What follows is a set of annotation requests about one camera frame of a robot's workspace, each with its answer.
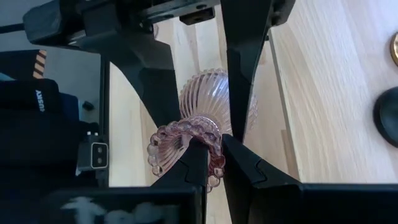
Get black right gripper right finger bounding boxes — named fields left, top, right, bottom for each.
left=221, top=133, right=398, bottom=224

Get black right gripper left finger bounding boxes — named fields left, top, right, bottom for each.
left=46, top=137, right=209, bottom=224

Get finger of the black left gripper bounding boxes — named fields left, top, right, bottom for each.
left=220, top=0, right=297, bottom=143
left=83, top=30, right=182, bottom=128

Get pink ribbed glass candle holder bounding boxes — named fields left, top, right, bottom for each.
left=146, top=68, right=259, bottom=194

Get tall gold candlestick holder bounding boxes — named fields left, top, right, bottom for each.
left=389, top=30, right=398, bottom=68

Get tall black candlestick holder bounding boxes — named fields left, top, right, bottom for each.
left=372, top=86, right=398, bottom=149

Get black box with orange stripes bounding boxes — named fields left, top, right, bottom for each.
left=0, top=49, right=48, bottom=80

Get wooden riser shelf black legs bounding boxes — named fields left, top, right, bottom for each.
left=267, top=0, right=398, bottom=185

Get black Husky bag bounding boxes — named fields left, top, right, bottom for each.
left=0, top=77, right=82, bottom=188

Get black aluminium table frame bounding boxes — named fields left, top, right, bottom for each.
left=98, top=55, right=112, bottom=188

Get black table-level camera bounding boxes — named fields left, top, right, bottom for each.
left=76, top=132, right=110, bottom=172

